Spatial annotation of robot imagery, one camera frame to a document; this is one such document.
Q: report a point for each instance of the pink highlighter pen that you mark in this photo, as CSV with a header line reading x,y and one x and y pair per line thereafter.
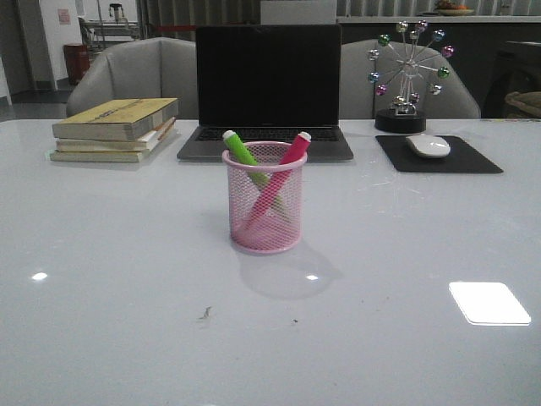
x,y
295,152

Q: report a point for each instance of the green highlighter pen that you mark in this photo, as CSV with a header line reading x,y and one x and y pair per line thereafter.
x,y
242,149

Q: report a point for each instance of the pink mesh pen holder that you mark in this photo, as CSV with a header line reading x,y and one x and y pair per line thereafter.
x,y
270,233

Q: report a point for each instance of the grey open laptop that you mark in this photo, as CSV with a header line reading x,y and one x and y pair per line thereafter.
x,y
268,83

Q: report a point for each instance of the bottom cream book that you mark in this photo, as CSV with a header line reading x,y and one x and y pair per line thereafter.
x,y
123,157

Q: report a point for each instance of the cream book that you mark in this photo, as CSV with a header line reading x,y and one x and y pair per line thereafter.
x,y
146,142
123,157

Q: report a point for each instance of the right grey armchair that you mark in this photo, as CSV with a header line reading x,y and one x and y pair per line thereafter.
x,y
358,101

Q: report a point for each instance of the grey armchair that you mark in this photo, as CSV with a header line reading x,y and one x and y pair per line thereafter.
x,y
358,101
152,68

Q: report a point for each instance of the top yellow book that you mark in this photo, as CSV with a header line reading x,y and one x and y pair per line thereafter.
x,y
122,119

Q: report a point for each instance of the white computer mouse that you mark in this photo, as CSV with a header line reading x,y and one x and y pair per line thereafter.
x,y
428,146

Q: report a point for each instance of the left grey armchair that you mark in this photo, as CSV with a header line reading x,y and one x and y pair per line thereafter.
x,y
152,68

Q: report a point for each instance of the ferris wheel desk toy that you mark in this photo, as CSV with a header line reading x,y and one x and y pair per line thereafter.
x,y
403,64

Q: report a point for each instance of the black mouse pad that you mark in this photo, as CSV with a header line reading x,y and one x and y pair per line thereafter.
x,y
462,158

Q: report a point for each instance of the middle cream book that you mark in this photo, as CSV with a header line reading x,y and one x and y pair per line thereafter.
x,y
146,142

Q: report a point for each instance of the metal cart in background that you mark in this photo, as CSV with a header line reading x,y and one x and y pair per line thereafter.
x,y
106,23

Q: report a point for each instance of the red trash bin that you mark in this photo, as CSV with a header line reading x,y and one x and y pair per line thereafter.
x,y
77,61

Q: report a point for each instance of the fruit bowl on counter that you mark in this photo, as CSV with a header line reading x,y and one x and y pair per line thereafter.
x,y
451,8

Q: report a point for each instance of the beige cushion at right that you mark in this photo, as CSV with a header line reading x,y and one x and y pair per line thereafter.
x,y
528,103

